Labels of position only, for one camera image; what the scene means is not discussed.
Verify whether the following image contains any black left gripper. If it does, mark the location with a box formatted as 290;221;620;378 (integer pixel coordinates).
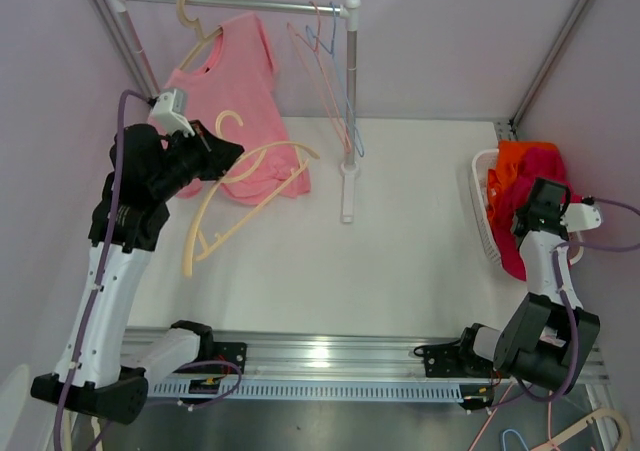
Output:
149;119;243;200

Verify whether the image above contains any pink t shirt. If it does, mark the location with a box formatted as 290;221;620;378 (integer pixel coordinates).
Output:
166;12;300;206

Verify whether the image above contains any beige hanger of magenta shirt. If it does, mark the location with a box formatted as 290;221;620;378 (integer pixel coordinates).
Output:
176;109;320;278

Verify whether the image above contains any beige hanger of pink shirt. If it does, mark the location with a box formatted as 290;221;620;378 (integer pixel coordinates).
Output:
176;0;223;71

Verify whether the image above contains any light blue wire hanger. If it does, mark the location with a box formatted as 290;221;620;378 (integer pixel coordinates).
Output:
302;1;365;157

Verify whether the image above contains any pink wire hanger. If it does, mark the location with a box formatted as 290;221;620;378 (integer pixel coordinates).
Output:
287;1;353;153

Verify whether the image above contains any orange t shirt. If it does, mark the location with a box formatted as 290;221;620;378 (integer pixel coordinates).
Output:
487;140;558;224

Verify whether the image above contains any magenta t shirt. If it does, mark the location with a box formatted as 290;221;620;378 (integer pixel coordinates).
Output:
489;149;571;281

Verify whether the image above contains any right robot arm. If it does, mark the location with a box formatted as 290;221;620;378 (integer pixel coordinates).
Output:
413;178;600;396

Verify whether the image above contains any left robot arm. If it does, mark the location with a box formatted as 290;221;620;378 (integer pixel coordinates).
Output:
31;121;244;424

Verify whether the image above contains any pink hanger on floor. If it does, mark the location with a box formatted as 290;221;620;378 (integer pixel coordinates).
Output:
463;383;552;450

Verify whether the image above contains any blue hanger on floor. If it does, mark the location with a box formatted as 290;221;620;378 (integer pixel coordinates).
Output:
500;428;530;451

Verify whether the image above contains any beige hanger on floor right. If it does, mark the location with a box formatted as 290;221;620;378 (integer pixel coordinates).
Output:
534;408;632;451

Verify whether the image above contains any metal clothes rack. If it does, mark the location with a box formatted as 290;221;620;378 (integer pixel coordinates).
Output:
106;0;361;224

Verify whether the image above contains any white perforated laundry basket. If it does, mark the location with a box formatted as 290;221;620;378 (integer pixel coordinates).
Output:
470;149;586;268

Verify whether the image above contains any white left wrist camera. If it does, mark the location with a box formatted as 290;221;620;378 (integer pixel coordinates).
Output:
149;87;195;138

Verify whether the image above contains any aluminium mounting rail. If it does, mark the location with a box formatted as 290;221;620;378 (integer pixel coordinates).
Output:
119;328;606;380

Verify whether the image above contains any white slotted cable duct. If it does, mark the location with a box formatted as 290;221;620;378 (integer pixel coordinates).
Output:
149;377;492;404

